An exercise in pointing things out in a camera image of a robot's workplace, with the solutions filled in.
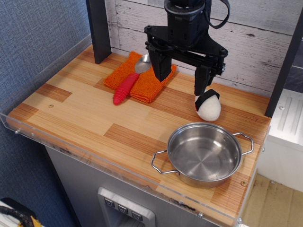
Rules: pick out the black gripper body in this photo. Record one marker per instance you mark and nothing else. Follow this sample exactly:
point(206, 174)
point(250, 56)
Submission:
point(186, 39)

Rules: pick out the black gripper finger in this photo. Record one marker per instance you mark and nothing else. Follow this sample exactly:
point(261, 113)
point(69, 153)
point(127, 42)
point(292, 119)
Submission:
point(161, 63)
point(203, 78)

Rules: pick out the red handled metal spoon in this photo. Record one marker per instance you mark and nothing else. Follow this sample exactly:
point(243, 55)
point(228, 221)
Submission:
point(142, 65)

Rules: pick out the orange knitted cloth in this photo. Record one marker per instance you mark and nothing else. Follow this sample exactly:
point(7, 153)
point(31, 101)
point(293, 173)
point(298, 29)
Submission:
point(146, 87)

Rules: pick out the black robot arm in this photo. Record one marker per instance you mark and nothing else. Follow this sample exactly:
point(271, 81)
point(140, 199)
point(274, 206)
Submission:
point(183, 6)

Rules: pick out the white plush egg black band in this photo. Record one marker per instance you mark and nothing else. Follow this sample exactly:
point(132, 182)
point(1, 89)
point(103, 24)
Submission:
point(208, 106)

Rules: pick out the stainless steel pot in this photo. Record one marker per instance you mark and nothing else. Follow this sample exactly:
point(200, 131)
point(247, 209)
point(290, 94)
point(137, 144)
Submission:
point(205, 155)

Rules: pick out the white ridged side counter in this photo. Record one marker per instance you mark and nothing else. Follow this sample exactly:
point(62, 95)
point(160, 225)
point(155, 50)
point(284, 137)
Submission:
point(281, 158)

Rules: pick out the clear acrylic table guard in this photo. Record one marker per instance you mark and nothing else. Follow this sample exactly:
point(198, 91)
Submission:
point(56, 96)

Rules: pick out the grey toy fridge cabinet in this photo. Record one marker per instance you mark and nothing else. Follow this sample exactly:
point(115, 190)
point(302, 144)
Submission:
point(81, 183)

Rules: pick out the silver dispenser button panel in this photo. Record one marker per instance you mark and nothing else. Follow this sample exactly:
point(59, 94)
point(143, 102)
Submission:
point(121, 212)

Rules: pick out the black and yellow object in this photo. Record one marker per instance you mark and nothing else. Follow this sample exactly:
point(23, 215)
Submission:
point(14, 214)

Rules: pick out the dark right vertical post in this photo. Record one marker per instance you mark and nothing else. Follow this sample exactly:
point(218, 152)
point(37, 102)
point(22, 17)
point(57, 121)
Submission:
point(286, 66)

